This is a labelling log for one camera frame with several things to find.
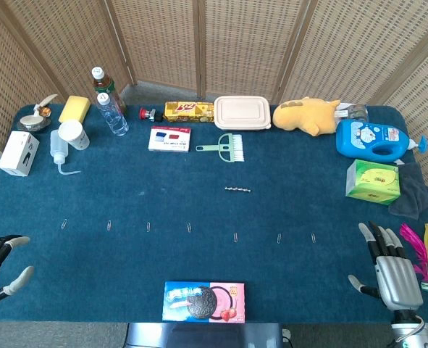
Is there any green hand brush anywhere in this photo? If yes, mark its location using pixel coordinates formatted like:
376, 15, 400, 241
195, 133, 246, 163

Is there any colourful feather shuttlecock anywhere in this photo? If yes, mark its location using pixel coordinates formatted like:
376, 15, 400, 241
399, 221, 428, 293

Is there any red emergency stop button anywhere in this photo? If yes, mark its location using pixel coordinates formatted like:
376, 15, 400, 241
138, 107, 164, 123

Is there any brown tea bottle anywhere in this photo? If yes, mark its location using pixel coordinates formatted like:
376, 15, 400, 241
91, 66, 127, 116

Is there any clear box of tape rolls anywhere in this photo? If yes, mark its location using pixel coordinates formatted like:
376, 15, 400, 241
335, 102, 370, 124

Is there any clear water bottle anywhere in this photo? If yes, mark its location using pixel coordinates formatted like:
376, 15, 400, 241
96, 92, 130, 137

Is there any yellow plush toy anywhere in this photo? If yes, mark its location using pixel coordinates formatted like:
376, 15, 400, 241
272, 96, 342, 138

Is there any rattan folding screen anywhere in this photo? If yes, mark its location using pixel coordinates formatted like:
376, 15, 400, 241
0, 0, 428, 233

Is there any green tissue box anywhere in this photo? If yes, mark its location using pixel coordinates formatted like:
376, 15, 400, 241
345, 159, 402, 207

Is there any dark grey robot torso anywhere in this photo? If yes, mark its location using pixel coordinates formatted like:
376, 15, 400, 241
124, 321, 284, 348

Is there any white cardboard product box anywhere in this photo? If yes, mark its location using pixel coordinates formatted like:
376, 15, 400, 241
0, 130, 41, 178

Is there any dark grey cloth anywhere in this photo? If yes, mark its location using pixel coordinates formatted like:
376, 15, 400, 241
387, 162, 428, 220

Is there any blue pink Oreo box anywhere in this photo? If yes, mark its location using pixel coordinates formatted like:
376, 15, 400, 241
161, 281, 246, 323

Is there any yellow sponge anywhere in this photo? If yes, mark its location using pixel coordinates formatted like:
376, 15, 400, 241
58, 95, 91, 125

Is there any round silver tin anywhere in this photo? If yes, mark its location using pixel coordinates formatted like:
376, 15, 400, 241
17, 115, 51, 133

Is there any white paper cup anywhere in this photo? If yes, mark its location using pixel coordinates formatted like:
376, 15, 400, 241
57, 120, 91, 151

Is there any blue detergent bottle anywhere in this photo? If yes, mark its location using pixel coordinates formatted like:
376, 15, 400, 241
335, 120, 428, 164

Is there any blue carpet table cover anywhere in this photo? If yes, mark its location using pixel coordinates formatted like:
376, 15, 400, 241
0, 104, 428, 324

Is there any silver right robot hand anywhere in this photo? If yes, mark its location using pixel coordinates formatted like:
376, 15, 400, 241
347, 221, 424, 312

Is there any beige lidded lunch box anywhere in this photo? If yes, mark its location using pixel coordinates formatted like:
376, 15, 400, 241
213, 95, 273, 131

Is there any yellow biscuit package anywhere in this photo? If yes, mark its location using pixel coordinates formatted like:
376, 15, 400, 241
163, 101, 215, 123

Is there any translucent squeeze wash bottle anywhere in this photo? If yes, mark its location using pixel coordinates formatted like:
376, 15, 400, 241
49, 129, 82, 177

